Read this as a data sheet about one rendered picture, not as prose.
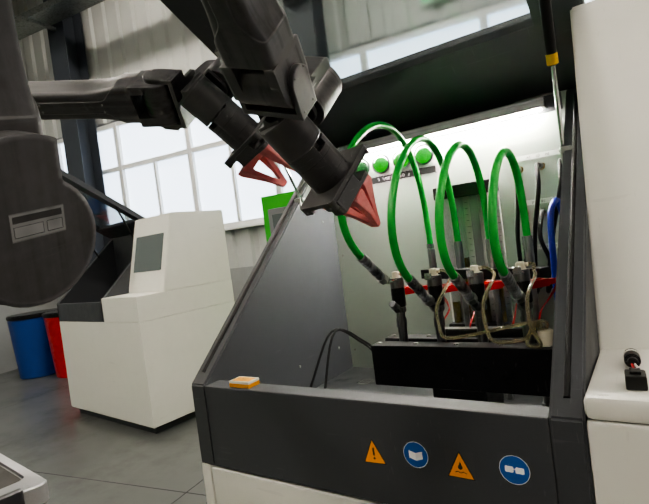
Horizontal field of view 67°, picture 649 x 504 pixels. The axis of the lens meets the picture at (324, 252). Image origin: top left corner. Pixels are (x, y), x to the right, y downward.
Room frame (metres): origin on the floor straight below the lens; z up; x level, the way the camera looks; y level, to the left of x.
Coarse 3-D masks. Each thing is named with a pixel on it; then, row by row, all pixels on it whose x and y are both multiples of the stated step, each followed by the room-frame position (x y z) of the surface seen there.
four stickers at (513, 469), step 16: (368, 448) 0.74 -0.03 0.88; (416, 448) 0.69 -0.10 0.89; (384, 464) 0.72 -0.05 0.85; (416, 464) 0.69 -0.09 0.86; (448, 464) 0.67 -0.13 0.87; (464, 464) 0.65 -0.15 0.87; (512, 464) 0.62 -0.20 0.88; (528, 464) 0.61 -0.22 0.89; (512, 480) 0.62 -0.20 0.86; (528, 480) 0.61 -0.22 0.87
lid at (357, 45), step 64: (192, 0) 1.02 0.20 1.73; (320, 0) 0.98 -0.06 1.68; (384, 0) 0.96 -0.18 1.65; (448, 0) 0.93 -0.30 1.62; (512, 0) 0.91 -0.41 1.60; (576, 0) 0.87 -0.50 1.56; (384, 64) 1.11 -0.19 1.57; (448, 64) 1.05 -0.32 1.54; (512, 64) 1.02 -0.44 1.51; (320, 128) 1.32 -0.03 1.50
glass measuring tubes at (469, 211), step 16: (464, 192) 1.13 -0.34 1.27; (448, 208) 1.17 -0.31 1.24; (464, 208) 1.16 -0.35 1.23; (480, 208) 1.14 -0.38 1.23; (448, 224) 1.17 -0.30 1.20; (464, 224) 1.15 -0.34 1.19; (480, 224) 1.14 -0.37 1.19; (448, 240) 1.17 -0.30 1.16; (464, 240) 1.15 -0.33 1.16; (480, 240) 1.13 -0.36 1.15; (464, 256) 1.15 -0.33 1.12; (480, 256) 1.13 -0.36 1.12; (464, 320) 1.18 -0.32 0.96; (512, 320) 1.12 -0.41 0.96
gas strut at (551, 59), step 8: (544, 0) 0.81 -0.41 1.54; (544, 8) 0.81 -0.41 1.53; (544, 16) 0.82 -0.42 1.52; (552, 16) 0.82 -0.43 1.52; (544, 24) 0.82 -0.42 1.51; (552, 24) 0.82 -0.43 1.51; (544, 32) 0.83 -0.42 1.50; (552, 32) 0.83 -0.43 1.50; (544, 40) 0.84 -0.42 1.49; (552, 40) 0.83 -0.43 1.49; (552, 48) 0.84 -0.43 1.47; (552, 56) 0.84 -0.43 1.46; (552, 64) 0.85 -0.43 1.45; (552, 72) 0.86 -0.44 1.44; (552, 80) 0.87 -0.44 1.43; (560, 112) 0.88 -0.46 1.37; (560, 120) 0.89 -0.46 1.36; (560, 128) 0.90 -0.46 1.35; (560, 136) 0.90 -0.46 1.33; (560, 144) 0.91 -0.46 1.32; (560, 152) 0.91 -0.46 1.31
